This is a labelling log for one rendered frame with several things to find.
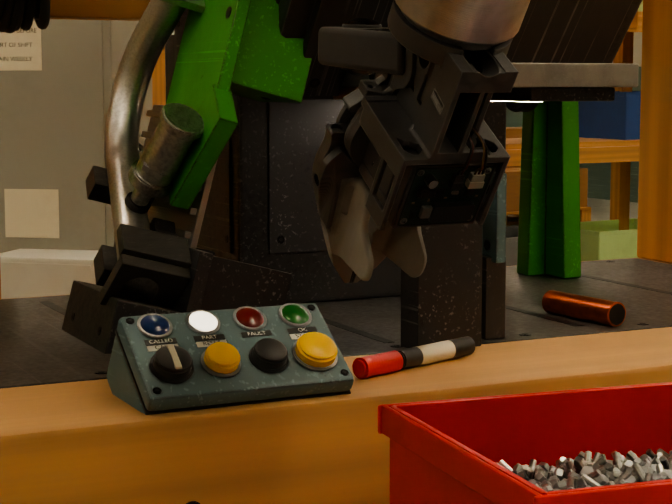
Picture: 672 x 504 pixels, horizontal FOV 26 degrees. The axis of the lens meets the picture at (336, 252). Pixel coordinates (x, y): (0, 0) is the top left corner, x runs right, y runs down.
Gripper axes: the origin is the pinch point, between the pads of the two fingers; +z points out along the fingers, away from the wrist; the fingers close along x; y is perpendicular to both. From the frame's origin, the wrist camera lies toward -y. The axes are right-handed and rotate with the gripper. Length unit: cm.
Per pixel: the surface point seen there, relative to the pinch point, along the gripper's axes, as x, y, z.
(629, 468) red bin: 10.4, 20.1, 0.0
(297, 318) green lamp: -0.3, -3.4, 8.6
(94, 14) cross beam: 5, -70, 26
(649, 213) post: 79, -53, 45
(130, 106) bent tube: -1.8, -38.4, 15.5
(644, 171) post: 79, -58, 41
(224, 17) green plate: 2.4, -32.5, 2.2
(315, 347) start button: -0.6, 0.4, 7.8
